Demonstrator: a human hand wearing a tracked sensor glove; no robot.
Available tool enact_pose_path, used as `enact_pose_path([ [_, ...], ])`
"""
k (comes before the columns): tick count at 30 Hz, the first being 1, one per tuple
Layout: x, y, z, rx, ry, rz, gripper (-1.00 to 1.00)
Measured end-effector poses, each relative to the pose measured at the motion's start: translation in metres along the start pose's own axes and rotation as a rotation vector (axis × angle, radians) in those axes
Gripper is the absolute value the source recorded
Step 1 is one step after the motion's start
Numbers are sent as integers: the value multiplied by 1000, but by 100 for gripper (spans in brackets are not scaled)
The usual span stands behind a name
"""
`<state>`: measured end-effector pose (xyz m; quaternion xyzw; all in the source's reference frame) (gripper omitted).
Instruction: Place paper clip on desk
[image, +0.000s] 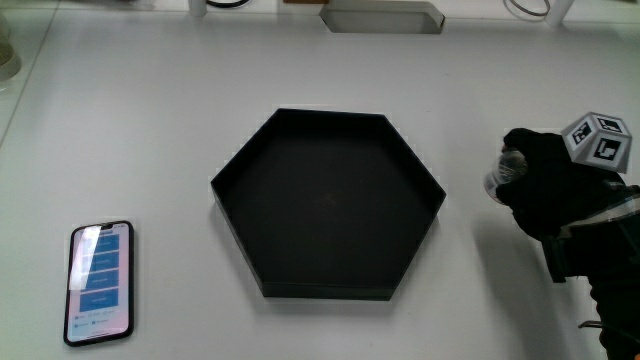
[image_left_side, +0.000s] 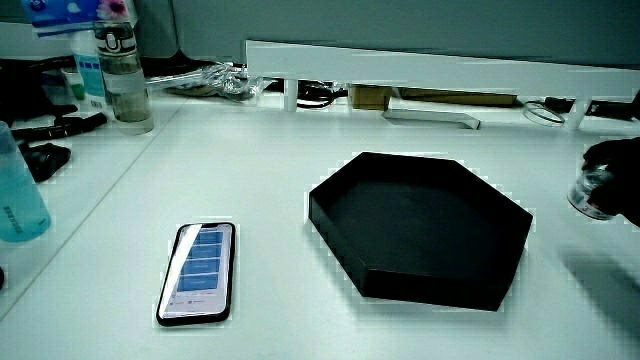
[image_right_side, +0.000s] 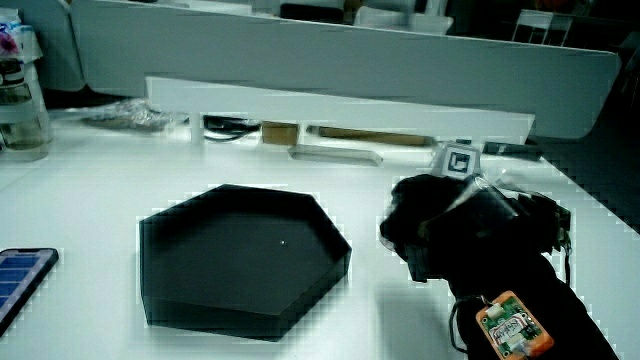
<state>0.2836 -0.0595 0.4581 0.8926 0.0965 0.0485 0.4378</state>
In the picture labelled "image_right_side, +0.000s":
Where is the person's right hand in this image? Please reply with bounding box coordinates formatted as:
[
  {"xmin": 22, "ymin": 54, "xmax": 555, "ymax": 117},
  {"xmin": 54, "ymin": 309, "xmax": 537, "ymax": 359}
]
[{"xmin": 378, "ymin": 142, "xmax": 574, "ymax": 284}]

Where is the person's right forearm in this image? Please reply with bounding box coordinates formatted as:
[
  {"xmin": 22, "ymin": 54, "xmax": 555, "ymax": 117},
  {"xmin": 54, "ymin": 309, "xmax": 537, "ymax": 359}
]
[{"xmin": 447, "ymin": 252, "xmax": 621, "ymax": 360}]

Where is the white desk partition panel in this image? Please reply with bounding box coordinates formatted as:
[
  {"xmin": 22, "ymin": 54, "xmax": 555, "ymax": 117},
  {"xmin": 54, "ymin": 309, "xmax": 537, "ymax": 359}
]
[
  {"xmin": 0, "ymin": 0, "xmax": 87, "ymax": 93},
  {"xmin": 69, "ymin": 0, "xmax": 622, "ymax": 140}
]

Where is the white desk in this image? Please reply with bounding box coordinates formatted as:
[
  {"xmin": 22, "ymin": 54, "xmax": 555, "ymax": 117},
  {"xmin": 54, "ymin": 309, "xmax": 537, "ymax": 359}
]
[{"xmin": 0, "ymin": 107, "xmax": 640, "ymax": 360}]

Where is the flat black device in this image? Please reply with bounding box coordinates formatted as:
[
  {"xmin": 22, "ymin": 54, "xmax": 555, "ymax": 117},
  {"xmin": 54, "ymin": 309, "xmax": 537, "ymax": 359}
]
[{"xmin": 482, "ymin": 141, "xmax": 544, "ymax": 161}]

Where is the flat brown box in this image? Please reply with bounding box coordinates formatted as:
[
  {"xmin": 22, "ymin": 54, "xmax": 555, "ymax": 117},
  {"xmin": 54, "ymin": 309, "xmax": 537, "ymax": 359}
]
[{"xmin": 307, "ymin": 125, "xmax": 436, "ymax": 148}]

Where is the flat clear plastic case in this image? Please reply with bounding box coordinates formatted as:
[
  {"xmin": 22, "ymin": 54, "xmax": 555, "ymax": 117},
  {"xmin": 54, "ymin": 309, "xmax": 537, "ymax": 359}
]
[{"xmin": 288, "ymin": 143, "xmax": 384, "ymax": 168}]

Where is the orange circuit board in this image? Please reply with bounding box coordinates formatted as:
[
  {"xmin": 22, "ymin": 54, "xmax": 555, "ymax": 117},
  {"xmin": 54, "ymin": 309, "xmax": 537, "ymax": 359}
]
[{"xmin": 474, "ymin": 290, "xmax": 555, "ymax": 360}]

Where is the white monitor riser shelf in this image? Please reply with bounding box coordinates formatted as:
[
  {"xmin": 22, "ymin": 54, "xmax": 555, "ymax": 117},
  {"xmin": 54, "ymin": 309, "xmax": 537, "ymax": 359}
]
[{"xmin": 144, "ymin": 75, "xmax": 536, "ymax": 147}]

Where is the small brown cardboard box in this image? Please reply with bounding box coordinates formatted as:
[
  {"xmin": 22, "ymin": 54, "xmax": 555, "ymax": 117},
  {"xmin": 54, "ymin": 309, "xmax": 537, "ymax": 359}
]
[{"xmin": 261, "ymin": 121, "xmax": 300, "ymax": 147}]

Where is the black hexagonal tray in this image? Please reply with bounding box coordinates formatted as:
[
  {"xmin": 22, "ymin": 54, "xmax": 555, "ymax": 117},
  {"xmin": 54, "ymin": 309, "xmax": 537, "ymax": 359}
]
[{"xmin": 138, "ymin": 183, "xmax": 353, "ymax": 343}]

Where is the crumpled clear plastic bag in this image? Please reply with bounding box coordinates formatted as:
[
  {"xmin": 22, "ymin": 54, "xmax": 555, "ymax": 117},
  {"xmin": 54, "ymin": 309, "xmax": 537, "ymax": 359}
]
[{"xmin": 81, "ymin": 98, "xmax": 177, "ymax": 133}]

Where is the black smartphone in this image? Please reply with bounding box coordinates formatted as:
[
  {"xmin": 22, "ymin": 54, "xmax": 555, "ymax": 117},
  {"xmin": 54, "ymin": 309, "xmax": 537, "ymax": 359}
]
[{"xmin": 0, "ymin": 247, "xmax": 60, "ymax": 337}]

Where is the clear plastic bottle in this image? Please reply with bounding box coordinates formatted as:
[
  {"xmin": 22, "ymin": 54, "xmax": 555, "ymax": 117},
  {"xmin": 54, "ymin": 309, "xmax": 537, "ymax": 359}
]
[{"xmin": 0, "ymin": 54, "xmax": 53, "ymax": 161}]

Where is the colourful printed packet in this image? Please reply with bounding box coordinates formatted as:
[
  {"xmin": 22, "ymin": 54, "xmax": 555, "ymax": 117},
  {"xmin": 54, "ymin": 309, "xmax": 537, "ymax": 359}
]
[{"xmin": 0, "ymin": 9, "xmax": 44, "ymax": 64}]

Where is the white frame stand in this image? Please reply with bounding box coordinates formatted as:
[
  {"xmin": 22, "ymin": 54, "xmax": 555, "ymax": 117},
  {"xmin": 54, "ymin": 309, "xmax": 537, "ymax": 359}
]
[{"xmin": 511, "ymin": 9, "xmax": 574, "ymax": 47}]

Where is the black cable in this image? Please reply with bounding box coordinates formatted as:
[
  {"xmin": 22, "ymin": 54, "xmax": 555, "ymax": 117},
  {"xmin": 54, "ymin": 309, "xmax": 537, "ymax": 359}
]
[{"xmin": 202, "ymin": 115, "xmax": 262, "ymax": 143}]

